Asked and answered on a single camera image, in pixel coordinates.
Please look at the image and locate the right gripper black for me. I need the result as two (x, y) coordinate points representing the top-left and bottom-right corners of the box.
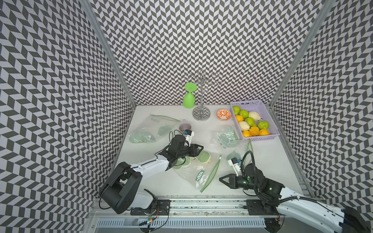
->
(219, 174), (259, 191)

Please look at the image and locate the zip bag with beige fruit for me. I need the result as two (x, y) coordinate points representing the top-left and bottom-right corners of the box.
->
(173, 150), (222, 193)

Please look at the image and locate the zip bag with green pears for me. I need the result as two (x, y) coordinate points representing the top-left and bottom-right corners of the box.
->
(129, 114), (181, 144)

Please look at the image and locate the zip bag with orange fruit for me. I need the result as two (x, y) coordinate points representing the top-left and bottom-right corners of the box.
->
(210, 126), (254, 160)

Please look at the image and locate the yellow pear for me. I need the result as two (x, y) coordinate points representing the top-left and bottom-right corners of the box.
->
(242, 130), (252, 137)
(235, 115), (244, 122)
(259, 129), (270, 136)
(249, 126), (260, 136)

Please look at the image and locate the green pear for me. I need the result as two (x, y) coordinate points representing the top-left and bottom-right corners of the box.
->
(245, 117), (256, 127)
(239, 109), (249, 119)
(232, 106), (241, 115)
(257, 121), (270, 130)

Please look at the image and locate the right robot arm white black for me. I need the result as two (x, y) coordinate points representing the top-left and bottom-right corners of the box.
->
(219, 150), (372, 233)

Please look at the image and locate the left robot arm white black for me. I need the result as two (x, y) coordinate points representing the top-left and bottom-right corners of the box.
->
(99, 130), (204, 214)

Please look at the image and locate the lilac mug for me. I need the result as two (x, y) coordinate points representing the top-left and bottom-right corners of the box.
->
(179, 119), (192, 132)

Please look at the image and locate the chrome mug tree stand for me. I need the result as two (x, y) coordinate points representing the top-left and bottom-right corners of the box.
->
(186, 70), (220, 121)

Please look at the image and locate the green plastic goblet upside down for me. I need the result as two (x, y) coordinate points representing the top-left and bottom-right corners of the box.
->
(183, 83), (197, 109)

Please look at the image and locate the orange patterned small bowl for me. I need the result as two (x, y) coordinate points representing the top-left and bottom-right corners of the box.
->
(216, 109), (232, 121)

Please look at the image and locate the purple plastic basket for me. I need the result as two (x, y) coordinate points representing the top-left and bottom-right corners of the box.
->
(230, 100), (280, 141)

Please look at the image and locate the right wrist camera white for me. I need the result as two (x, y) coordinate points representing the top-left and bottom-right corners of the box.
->
(228, 157), (241, 176)

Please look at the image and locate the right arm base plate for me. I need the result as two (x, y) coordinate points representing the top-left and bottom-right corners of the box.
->
(244, 200), (279, 216)

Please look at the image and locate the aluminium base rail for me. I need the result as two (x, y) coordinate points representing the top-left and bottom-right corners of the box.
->
(84, 196), (336, 233)

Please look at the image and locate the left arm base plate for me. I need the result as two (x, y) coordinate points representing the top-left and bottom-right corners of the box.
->
(130, 200), (171, 216)

